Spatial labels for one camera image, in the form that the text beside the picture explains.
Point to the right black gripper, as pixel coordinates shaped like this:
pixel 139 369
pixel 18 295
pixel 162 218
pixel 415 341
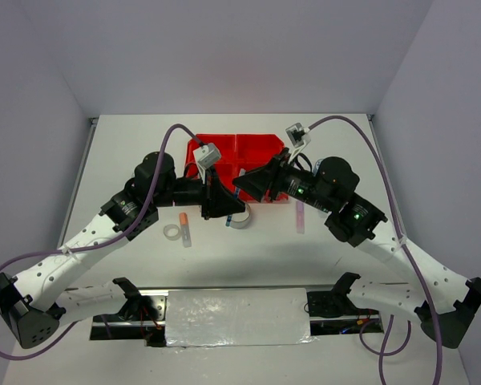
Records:
pixel 256 182

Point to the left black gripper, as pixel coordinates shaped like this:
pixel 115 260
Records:
pixel 208 201

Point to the large grey tape roll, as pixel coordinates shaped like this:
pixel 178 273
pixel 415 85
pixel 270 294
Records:
pixel 240 220

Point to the pink highlighter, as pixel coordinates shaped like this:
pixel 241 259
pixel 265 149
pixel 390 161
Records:
pixel 300 217

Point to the blue pen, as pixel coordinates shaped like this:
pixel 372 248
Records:
pixel 235 194

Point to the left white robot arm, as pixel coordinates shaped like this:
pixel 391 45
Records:
pixel 37 301

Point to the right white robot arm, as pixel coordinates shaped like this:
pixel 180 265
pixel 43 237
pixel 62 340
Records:
pixel 442 302

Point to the orange cap highlighter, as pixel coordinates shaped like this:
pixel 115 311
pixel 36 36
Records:
pixel 185 230

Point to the red four-compartment bin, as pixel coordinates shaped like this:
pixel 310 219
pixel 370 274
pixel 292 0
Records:
pixel 242 151

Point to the small clear tape roll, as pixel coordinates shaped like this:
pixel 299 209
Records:
pixel 172 232

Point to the silver foil cover plate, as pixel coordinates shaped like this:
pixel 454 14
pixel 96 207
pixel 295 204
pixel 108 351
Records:
pixel 232 318

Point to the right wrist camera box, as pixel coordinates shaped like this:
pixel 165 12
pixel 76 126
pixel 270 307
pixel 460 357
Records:
pixel 298 135

